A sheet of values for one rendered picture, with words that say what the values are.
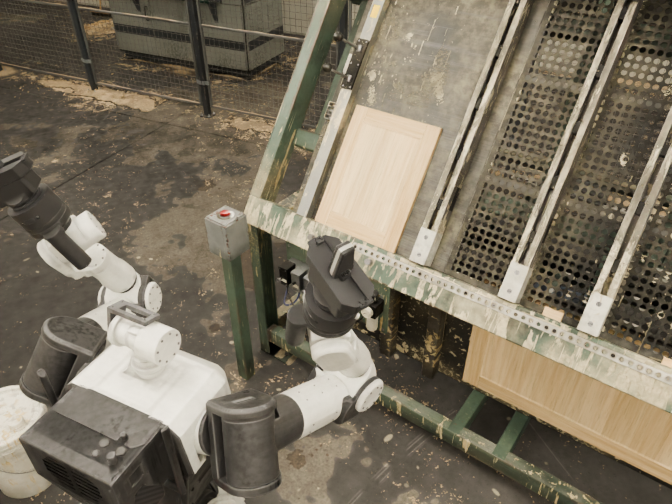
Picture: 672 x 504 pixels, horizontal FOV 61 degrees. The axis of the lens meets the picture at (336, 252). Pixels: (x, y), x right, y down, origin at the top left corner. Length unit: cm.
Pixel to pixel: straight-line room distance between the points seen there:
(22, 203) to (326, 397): 67
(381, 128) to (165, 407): 150
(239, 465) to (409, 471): 163
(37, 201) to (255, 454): 62
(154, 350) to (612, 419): 179
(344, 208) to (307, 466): 110
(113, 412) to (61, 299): 259
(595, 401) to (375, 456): 92
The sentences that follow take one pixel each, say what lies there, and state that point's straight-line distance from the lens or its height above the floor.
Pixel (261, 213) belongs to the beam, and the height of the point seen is 86.
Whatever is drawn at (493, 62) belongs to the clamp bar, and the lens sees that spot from 214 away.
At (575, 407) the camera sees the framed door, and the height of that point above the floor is 40.
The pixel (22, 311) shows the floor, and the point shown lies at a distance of 364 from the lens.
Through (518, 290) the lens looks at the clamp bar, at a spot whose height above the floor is 96.
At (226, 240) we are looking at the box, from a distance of 227.
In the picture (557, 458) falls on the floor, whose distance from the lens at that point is 276.
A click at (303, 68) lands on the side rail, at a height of 137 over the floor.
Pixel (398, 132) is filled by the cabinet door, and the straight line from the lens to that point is 221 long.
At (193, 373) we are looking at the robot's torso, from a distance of 108.
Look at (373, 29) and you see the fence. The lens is 238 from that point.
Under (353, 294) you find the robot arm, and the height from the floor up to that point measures 164.
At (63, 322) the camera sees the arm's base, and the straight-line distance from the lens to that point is 124.
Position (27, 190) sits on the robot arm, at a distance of 119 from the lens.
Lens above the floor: 216
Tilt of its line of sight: 37 degrees down
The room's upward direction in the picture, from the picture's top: straight up
